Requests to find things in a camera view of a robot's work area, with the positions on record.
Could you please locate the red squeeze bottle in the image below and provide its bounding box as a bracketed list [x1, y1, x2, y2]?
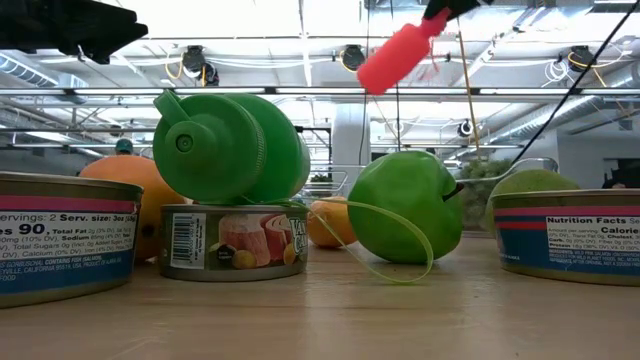
[356, 7, 453, 96]

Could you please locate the green pear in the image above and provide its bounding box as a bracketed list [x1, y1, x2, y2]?
[483, 168, 582, 236]

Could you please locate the yellow-orange mango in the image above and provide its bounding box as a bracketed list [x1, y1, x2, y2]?
[306, 195, 359, 250]

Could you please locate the green label can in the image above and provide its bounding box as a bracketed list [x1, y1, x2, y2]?
[158, 202, 310, 283]

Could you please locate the black background rig frame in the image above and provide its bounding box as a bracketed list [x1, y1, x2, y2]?
[295, 125, 334, 174]

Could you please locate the thin black cable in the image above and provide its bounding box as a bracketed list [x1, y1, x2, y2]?
[512, 0, 640, 165]

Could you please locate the green apple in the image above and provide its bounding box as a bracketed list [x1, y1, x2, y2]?
[347, 149, 465, 265]

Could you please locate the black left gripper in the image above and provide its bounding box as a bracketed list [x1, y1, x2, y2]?
[0, 0, 149, 65]

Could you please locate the yellow cable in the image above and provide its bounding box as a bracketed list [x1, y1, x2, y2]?
[455, 17, 482, 159]

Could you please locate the green spiky plant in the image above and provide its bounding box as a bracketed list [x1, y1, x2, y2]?
[457, 158, 514, 231]

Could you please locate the round orange fruit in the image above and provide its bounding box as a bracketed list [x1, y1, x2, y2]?
[78, 153, 189, 264]

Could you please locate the green squeeze bottle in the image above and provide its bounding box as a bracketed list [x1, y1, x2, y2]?
[152, 88, 435, 285]

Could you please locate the blue pink label can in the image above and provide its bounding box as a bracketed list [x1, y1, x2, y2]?
[489, 188, 640, 288]
[0, 170, 145, 310]

